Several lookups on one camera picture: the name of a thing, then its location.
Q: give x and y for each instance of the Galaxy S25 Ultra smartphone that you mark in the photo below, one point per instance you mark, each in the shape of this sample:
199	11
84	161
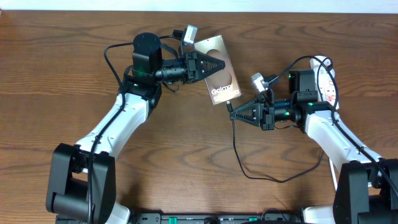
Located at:
222	85

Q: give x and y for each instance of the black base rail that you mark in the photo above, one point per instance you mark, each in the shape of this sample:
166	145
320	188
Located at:
158	218

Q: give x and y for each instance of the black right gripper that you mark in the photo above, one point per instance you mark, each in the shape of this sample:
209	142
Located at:
266	122

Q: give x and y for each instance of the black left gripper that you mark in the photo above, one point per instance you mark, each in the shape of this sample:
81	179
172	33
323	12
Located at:
195	66

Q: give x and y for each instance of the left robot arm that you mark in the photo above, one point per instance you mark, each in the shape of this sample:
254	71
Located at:
82	180

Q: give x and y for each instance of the white power strip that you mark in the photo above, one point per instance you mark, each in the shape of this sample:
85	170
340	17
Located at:
323	82

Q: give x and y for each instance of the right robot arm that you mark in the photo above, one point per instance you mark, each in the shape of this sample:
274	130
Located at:
366	191

